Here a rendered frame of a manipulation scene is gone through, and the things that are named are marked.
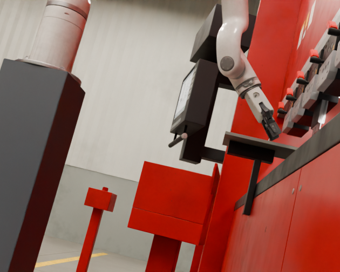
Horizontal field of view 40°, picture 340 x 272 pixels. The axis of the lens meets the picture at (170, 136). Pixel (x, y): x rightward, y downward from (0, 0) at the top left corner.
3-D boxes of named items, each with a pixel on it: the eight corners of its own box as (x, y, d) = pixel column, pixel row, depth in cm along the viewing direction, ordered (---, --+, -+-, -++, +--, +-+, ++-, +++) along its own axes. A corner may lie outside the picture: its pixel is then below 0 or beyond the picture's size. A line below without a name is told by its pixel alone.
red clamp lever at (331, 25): (326, 19, 127) (329, 28, 119) (341, 21, 127) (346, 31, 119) (324, 25, 128) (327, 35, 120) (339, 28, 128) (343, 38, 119)
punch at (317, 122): (308, 135, 155) (314, 107, 157) (315, 136, 155) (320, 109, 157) (316, 128, 145) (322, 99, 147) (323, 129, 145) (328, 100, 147)
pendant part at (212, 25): (164, 156, 301) (195, 34, 316) (202, 166, 304) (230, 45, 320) (181, 147, 251) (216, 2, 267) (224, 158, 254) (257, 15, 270)
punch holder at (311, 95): (300, 109, 162) (310, 65, 165) (325, 114, 161) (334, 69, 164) (311, 96, 147) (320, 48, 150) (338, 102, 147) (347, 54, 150)
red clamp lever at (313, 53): (309, 47, 147) (311, 57, 139) (322, 49, 147) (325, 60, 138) (307, 53, 148) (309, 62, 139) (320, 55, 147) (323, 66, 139)
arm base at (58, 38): (0, 56, 123) (21, -8, 126) (28, 80, 142) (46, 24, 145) (69, 71, 121) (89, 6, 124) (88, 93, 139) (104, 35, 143)
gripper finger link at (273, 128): (272, 112, 148) (283, 130, 146) (271, 114, 151) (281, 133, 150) (263, 116, 148) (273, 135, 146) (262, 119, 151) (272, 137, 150)
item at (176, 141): (167, 147, 301) (170, 135, 302) (171, 148, 301) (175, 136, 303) (181, 137, 257) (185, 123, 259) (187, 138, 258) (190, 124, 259)
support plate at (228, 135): (222, 144, 160) (222, 142, 160) (299, 162, 157) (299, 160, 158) (224, 134, 143) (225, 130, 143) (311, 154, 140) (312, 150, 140)
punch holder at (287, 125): (281, 133, 201) (289, 97, 204) (300, 137, 200) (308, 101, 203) (287, 125, 187) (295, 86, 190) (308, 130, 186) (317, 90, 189)
